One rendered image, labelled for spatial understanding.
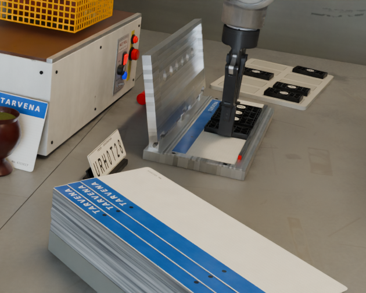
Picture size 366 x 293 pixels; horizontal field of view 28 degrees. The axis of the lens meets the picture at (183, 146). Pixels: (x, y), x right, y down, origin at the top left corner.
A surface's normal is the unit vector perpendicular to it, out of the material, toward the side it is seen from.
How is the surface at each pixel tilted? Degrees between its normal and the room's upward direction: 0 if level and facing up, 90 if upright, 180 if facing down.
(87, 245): 90
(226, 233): 0
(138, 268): 90
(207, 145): 0
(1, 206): 0
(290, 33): 90
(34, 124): 69
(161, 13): 90
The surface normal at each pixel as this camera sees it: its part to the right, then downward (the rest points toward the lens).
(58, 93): 0.96, 0.20
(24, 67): -0.25, 0.32
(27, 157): -0.25, -0.05
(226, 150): 0.13, -0.93
